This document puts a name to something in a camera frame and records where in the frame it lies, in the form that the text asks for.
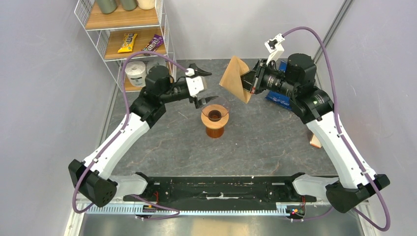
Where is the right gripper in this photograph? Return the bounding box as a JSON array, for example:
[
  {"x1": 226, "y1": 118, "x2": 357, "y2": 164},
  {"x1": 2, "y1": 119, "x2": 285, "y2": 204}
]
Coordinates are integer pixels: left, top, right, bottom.
[{"x1": 233, "y1": 58, "x2": 298, "y2": 98}]

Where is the brown paper coffee filter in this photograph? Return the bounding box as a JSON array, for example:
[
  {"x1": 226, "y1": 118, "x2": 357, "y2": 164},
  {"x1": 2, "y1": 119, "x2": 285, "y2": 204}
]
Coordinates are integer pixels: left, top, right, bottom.
[{"x1": 219, "y1": 56, "x2": 251, "y2": 104}]

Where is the wooden dripper ring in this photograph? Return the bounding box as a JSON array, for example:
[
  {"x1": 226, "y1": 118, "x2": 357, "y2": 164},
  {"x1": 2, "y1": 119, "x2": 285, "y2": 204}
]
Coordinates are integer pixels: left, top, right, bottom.
[{"x1": 200, "y1": 103, "x2": 230, "y2": 129}]

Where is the amber glass carafe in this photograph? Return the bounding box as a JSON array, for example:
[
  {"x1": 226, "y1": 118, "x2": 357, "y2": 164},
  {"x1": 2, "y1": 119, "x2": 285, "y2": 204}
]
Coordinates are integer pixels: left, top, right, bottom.
[{"x1": 206, "y1": 126, "x2": 224, "y2": 139}]

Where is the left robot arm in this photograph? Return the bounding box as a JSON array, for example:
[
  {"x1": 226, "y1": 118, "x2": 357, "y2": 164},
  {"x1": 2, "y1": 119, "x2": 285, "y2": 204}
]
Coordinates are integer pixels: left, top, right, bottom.
[{"x1": 68, "y1": 63, "x2": 215, "y2": 207}]

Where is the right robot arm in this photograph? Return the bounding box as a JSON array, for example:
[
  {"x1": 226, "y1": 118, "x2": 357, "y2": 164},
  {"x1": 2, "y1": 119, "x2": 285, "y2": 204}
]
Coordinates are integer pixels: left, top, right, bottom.
[{"x1": 240, "y1": 54, "x2": 390, "y2": 213}]

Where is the wooden filter holder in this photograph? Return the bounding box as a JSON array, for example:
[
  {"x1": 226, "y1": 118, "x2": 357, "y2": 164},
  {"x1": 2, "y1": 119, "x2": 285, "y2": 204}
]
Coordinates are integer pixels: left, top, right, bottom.
[{"x1": 309, "y1": 134, "x2": 322, "y2": 148}]

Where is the blue Doritos chip bag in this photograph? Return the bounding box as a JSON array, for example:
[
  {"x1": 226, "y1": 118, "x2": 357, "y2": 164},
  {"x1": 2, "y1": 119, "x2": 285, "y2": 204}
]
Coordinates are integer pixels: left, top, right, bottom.
[{"x1": 265, "y1": 60, "x2": 292, "y2": 110}]

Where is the grey paper roll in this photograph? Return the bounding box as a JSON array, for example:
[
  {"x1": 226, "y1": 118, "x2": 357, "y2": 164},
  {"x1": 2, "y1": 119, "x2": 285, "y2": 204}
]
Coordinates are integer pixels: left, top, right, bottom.
[{"x1": 146, "y1": 59, "x2": 166, "y2": 74}]

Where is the purple candy bar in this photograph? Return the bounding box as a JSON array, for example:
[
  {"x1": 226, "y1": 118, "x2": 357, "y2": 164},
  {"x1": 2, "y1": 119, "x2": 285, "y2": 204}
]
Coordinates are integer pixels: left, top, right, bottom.
[{"x1": 141, "y1": 34, "x2": 164, "y2": 52}]

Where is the white paper roll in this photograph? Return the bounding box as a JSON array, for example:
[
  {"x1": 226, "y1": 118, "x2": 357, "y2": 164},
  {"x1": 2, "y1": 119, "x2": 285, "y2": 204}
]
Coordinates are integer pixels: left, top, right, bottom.
[{"x1": 124, "y1": 61, "x2": 147, "y2": 88}]

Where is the yellow M&M's bag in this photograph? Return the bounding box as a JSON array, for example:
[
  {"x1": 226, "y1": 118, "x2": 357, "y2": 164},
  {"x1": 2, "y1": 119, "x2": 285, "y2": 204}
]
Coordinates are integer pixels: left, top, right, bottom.
[{"x1": 118, "y1": 33, "x2": 138, "y2": 53}]

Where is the cream jar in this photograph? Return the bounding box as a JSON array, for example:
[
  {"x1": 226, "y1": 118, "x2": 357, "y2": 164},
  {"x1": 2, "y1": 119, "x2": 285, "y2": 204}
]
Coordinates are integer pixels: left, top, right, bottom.
[{"x1": 137, "y1": 0, "x2": 156, "y2": 10}]

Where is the green jar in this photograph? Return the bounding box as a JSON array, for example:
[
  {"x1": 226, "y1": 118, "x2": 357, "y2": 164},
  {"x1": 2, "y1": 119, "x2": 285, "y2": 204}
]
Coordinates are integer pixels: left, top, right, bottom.
[
  {"x1": 95, "y1": 0, "x2": 118, "y2": 14},
  {"x1": 120, "y1": 0, "x2": 137, "y2": 11}
]

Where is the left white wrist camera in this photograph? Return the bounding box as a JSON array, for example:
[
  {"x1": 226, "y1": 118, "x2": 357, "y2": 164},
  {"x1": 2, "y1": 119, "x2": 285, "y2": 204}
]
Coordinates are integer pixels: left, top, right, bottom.
[{"x1": 185, "y1": 68, "x2": 211, "y2": 97}]

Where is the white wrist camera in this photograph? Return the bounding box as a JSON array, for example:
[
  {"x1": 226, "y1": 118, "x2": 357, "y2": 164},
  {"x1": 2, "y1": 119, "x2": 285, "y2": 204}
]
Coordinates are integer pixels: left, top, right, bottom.
[
  {"x1": 264, "y1": 33, "x2": 285, "y2": 64},
  {"x1": 185, "y1": 68, "x2": 211, "y2": 97}
]

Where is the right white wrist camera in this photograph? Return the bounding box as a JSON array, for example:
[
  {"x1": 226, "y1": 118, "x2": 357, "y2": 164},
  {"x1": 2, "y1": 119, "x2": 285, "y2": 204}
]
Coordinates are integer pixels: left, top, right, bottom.
[{"x1": 264, "y1": 33, "x2": 285, "y2": 64}]

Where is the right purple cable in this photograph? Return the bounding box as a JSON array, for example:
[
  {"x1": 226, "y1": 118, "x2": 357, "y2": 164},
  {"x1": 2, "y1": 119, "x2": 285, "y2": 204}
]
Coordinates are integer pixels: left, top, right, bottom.
[{"x1": 281, "y1": 27, "x2": 391, "y2": 232}]

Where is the purple cable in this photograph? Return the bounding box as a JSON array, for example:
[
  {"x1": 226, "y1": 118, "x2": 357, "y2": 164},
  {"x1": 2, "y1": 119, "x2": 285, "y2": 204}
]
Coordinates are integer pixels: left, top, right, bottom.
[
  {"x1": 281, "y1": 27, "x2": 391, "y2": 232},
  {"x1": 71, "y1": 51, "x2": 193, "y2": 221}
]

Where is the white wire shelf rack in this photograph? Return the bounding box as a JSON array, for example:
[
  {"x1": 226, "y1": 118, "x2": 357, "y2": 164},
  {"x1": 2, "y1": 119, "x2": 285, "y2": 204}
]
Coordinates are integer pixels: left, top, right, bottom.
[{"x1": 74, "y1": 0, "x2": 176, "y2": 92}]

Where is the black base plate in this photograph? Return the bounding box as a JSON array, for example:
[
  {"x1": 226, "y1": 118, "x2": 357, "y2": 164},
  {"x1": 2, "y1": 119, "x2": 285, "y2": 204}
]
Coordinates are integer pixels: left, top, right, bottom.
[{"x1": 139, "y1": 176, "x2": 316, "y2": 211}]

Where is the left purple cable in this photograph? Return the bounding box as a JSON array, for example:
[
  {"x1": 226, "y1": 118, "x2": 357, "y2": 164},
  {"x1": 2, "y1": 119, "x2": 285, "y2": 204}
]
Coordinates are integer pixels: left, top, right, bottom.
[{"x1": 71, "y1": 51, "x2": 193, "y2": 221}]

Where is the aluminium rail frame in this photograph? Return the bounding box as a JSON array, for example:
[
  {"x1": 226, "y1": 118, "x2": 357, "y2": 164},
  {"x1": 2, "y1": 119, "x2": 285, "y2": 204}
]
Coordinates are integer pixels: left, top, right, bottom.
[{"x1": 63, "y1": 161, "x2": 380, "y2": 236}]

